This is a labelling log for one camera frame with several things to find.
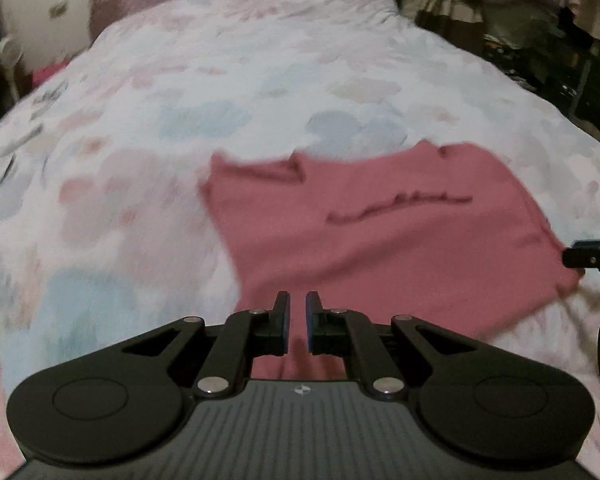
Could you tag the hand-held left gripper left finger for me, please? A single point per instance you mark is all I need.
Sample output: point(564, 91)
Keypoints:
point(284, 327)

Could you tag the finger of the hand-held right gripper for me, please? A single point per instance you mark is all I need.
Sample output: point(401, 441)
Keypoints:
point(587, 257)

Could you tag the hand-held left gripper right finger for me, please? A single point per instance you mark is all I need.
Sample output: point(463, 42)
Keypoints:
point(310, 327)

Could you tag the pink turtleneck shirt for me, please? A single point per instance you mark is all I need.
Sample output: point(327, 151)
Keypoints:
point(380, 260)

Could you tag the brown and cream clothes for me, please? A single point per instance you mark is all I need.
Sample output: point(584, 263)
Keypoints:
point(450, 10)

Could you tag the green plastic bag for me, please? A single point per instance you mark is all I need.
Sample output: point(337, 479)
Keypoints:
point(525, 25)

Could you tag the floral bed blanket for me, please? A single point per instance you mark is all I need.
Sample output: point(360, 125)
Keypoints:
point(180, 100)

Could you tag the magenta cloth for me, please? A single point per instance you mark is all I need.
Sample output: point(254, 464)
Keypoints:
point(50, 70)

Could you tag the small white fan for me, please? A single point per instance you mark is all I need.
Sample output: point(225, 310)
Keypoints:
point(6, 52)

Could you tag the wall socket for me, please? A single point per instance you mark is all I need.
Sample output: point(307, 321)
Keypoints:
point(58, 10)

